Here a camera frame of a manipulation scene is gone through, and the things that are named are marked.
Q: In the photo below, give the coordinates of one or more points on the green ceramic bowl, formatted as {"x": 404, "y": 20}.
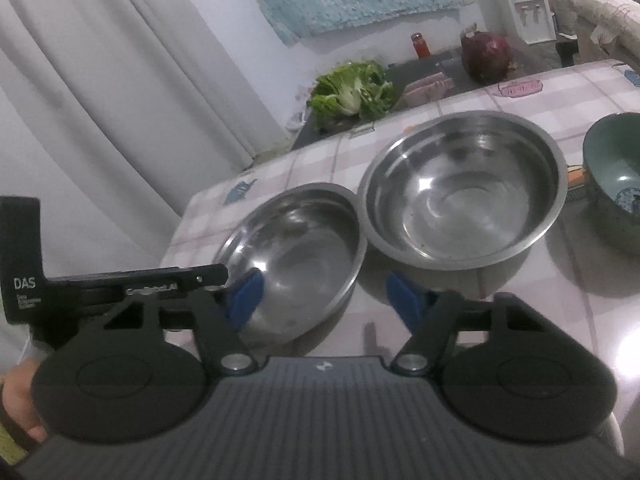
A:
{"x": 610, "y": 156}

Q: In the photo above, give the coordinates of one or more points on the white water dispenser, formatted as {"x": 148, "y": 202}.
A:
{"x": 530, "y": 20}

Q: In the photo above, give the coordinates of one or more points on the shallow steel plate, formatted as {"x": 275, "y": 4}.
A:
{"x": 308, "y": 244}

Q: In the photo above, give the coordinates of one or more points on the green lettuce head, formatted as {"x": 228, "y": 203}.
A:
{"x": 353, "y": 89}

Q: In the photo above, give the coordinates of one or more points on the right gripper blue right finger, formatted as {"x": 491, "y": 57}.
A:
{"x": 410, "y": 301}

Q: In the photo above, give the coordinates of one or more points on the red bottle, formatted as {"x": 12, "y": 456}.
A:
{"x": 420, "y": 45}

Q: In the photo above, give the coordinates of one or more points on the deep steel bowl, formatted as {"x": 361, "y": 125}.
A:
{"x": 463, "y": 191}

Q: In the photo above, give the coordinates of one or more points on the left hand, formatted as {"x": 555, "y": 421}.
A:
{"x": 17, "y": 399}

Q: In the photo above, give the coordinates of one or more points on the cream cushioned chair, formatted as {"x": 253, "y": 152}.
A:
{"x": 603, "y": 28}

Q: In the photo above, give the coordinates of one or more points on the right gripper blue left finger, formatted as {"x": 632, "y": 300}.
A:
{"x": 241, "y": 299}

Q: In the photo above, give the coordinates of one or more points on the grey curtain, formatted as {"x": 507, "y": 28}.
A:
{"x": 114, "y": 113}

